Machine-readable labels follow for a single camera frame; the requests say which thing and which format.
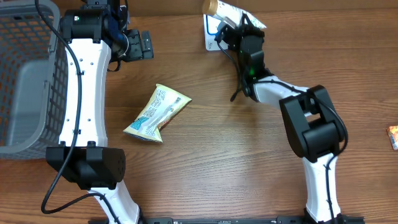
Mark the white tube gold cap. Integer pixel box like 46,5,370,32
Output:
202,0,267,29

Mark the cream wet wipes pack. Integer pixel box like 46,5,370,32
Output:
123,84,192,142

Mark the orange tissue pack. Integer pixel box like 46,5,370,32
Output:
387,126,398,150

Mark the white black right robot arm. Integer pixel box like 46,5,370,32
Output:
215,22,348,223

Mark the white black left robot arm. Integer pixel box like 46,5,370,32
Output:
45,1,153,224

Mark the white barcode scanner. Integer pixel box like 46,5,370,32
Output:
203,14,221,51

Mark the dark grey plastic basket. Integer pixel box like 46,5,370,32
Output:
1,1,68,159

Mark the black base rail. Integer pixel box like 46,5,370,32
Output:
144,216,364,224

